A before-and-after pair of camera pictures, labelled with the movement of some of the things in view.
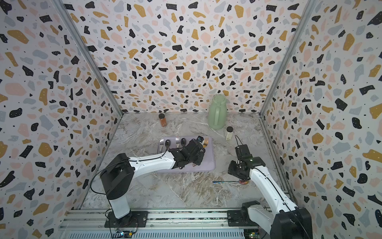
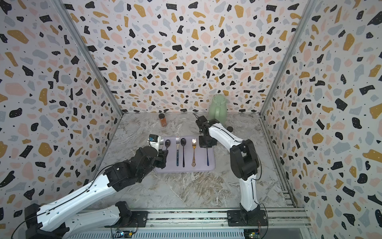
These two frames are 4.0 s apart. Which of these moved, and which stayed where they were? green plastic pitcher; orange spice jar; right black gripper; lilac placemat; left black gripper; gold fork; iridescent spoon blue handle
Moved: right black gripper; left black gripper; iridescent spoon blue handle; gold fork
Stayed: orange spice jar; lilac placemat; green plastic pitcher
